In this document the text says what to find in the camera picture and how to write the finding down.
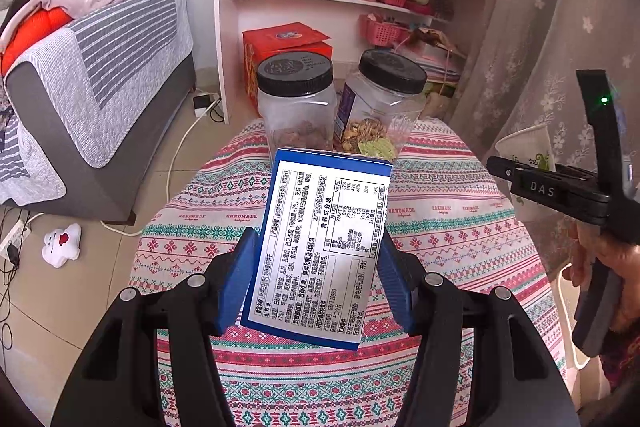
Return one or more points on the grey striped blanket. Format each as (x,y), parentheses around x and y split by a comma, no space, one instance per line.
(125,57)

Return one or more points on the grey quilted cover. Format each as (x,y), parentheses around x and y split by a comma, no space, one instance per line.
(25,167)

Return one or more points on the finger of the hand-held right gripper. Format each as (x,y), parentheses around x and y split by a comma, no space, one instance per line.
(550,172)

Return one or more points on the white chair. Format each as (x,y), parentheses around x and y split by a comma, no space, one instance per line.
(566,317)

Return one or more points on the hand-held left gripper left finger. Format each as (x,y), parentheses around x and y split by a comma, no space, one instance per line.
(235,287)

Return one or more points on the clear jar of mixed nuts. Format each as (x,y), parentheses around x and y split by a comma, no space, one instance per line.
(380,107)

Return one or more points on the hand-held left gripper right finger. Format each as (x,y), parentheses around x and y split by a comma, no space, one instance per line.
(397,292)

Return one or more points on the orange cushion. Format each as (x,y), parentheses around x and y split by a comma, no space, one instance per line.
(35,29)

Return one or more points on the large pink basket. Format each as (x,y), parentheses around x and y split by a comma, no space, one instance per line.
(382,32)

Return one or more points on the clear jar of walnuts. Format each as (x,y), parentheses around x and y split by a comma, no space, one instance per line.
(295,107)

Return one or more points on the white paper cup green print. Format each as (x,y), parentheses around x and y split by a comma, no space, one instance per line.
(527,147)

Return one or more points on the red cardboard box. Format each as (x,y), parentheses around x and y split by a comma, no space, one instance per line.
(280,39)

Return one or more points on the floral lace curtain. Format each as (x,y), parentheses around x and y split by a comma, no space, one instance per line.
(540,7)

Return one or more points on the white plush toy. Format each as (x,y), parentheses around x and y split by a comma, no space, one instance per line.
(61,244)

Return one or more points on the blue white cardboard box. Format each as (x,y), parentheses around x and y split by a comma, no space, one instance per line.
(320,247)

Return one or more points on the person's right hand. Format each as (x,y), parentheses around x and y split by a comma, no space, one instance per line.
(580,257)

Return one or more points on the dark grey sofa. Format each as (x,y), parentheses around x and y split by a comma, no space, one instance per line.
(45,112)

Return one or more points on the white power strip black adapter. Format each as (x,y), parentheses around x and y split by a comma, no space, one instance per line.
(205,104)

